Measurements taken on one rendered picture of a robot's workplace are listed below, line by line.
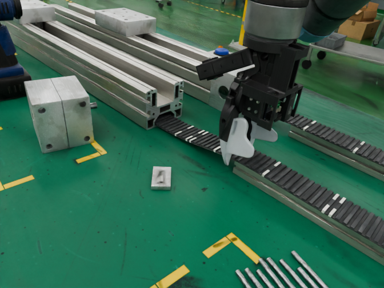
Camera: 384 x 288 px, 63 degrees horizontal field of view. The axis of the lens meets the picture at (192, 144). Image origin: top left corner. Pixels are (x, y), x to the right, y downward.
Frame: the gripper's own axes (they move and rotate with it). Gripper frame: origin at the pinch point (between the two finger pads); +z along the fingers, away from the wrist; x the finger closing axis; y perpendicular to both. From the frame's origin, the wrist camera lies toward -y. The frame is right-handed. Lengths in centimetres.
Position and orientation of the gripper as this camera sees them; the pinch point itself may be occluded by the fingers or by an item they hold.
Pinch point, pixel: (235, 150)
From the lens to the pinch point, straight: 55.3
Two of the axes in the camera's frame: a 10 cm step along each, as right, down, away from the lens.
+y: 7.1, 4.3, -5.5
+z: -0.8, 8.3, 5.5
